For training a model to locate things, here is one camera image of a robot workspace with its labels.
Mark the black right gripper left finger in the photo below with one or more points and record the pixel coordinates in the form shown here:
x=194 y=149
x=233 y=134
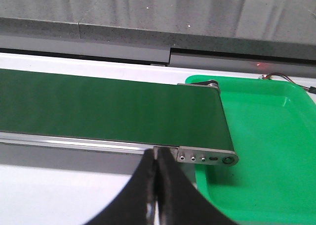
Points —
x=136 y=202

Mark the grey speckled stone counter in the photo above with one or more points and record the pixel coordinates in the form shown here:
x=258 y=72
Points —
x=264 y=28

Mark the green conveyor belt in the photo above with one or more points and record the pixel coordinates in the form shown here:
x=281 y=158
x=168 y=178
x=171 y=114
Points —
x=98 y=108

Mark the green plastic tray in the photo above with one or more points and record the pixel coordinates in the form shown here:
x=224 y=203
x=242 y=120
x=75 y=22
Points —
x=273 y=128

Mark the aluminium conveyor frame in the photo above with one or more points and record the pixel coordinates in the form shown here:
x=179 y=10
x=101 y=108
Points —
x=185 y=154

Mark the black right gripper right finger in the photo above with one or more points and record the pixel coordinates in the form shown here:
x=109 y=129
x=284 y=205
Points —
x=179 y=202

